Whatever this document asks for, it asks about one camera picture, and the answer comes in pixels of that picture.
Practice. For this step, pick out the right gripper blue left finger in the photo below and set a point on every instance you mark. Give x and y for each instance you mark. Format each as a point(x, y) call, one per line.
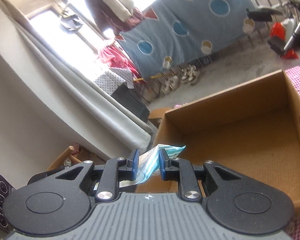
point(132, 165)

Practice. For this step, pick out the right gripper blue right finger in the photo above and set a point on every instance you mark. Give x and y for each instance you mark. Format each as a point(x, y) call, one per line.
point(165, 165)

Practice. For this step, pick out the blue white striped packet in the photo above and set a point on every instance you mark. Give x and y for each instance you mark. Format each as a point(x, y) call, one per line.
point(149, 163)

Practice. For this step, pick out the small cardboard box on floor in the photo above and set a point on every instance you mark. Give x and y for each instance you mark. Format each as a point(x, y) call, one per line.
point(156, 115)

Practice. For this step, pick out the wooden chair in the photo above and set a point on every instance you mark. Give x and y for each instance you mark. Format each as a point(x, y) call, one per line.
point(72, 155)

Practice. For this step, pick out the white dotted cloth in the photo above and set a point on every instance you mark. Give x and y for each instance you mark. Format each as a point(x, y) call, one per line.
point(113, 78)

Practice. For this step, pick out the grey slippers pair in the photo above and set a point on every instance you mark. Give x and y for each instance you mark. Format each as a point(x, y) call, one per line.
point(171, 84)

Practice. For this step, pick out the white sneakers pair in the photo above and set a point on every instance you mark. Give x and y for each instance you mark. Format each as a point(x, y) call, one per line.
point(190, 75)

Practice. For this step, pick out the brown cardboard box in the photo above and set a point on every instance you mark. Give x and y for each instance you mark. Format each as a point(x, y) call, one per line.
point(242, 139)

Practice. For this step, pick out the red pink hanging cloth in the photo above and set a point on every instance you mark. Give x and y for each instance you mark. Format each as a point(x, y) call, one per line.
point(115, 58)

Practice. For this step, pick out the grey white curtain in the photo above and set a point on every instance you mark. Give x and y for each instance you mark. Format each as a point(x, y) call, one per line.
point(119, 121)

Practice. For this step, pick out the dark red hanging garment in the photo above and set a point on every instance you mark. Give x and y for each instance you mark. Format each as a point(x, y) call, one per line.
point(118, 15)

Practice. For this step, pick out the blue blanket with circles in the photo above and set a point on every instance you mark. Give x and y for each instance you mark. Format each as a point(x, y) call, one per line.
point(179, 31)

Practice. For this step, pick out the wheelchair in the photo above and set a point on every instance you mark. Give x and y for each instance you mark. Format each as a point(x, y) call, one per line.
point(285, 35)

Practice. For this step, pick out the black seat pad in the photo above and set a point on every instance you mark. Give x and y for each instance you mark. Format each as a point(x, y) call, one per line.
point(263, 14)

